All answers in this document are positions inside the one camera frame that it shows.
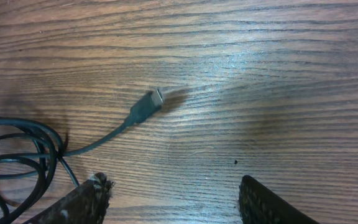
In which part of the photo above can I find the black USB cable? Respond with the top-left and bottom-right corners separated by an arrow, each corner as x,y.
0,88 -> 165,224

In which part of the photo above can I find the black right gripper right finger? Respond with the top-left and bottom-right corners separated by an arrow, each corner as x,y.
238,175 -> 318,224

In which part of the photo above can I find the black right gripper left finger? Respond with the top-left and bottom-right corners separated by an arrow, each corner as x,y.
25,172 -> 114,224

